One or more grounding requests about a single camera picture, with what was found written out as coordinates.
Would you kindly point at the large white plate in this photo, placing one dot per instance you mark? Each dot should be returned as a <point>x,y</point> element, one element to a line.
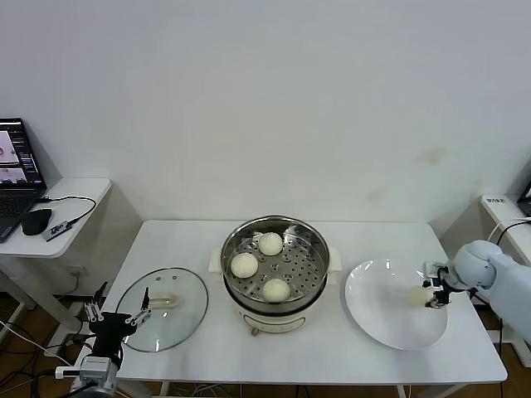
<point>373,323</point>

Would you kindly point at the white side table with label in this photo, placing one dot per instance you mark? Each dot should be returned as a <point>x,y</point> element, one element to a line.
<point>491,209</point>

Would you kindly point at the cream electric cooker pot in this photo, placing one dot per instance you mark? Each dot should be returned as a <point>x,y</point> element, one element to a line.
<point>269,319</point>

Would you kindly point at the white steamed baozi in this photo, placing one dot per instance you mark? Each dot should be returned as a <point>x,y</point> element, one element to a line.
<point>270,243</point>
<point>418,296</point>
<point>244,265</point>
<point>276,290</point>

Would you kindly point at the black open laptop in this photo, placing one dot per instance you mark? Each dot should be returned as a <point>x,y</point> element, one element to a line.
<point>16,166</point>

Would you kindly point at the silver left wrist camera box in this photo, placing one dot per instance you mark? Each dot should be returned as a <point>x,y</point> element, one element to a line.
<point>96,368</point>

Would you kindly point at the round glass pot lid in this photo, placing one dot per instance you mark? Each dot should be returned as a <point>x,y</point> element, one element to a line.
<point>182,298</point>

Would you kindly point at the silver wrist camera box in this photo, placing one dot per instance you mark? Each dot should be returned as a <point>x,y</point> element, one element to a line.
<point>96,368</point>
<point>432,269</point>

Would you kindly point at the black computer mouse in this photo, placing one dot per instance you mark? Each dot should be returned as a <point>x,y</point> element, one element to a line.
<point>36,221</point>

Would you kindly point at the small grey usb device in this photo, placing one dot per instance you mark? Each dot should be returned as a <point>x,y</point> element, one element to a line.
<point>56,230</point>

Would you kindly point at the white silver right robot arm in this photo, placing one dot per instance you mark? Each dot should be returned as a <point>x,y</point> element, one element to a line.
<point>506,282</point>

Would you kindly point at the white side table beige panel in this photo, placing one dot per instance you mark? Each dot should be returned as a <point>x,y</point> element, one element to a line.
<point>83,190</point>

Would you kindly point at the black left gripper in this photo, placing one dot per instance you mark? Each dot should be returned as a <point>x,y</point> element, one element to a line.
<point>110,329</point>

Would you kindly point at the white wall socket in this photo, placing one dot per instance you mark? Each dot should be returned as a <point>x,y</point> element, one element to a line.
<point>79,272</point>

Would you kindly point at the stainless steel steamer basket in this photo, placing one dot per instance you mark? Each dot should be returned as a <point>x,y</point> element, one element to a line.
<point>298,265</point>

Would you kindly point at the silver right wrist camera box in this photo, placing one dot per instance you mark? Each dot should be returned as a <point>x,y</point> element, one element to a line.
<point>432,269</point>

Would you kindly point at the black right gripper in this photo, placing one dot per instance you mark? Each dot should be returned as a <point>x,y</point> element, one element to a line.
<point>443,290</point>

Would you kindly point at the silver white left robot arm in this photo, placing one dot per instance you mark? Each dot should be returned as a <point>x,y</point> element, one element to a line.
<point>99,389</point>

